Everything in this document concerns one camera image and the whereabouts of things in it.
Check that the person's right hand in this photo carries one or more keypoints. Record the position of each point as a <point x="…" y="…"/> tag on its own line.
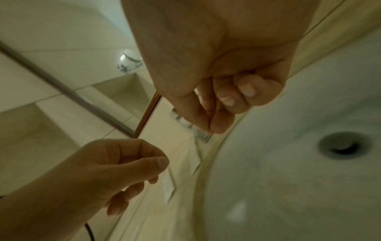
<point x="208" y="47"/>

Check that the person's left hand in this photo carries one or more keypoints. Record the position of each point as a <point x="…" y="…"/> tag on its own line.
<point x="113" y="164"/>

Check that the white long sachet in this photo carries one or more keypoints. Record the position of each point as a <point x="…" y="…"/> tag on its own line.
<point x="195" y="161"/>

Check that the person's left forearm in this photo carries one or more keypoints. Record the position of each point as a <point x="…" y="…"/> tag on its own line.
<point x="29" y="216"/>

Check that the white sink basin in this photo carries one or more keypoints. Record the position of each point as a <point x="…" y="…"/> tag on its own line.
<point x="297" y="176"/>

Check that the chrome sink drain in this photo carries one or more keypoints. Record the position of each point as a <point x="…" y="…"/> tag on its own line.
<point x="345" y="146"/>

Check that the chrome square faucet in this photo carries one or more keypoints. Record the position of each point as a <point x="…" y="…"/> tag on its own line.
<point x="190" y="127"/>

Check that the mirror with dark wooden frame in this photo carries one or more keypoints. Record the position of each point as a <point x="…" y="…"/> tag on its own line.
<point x="89" y="70"/>

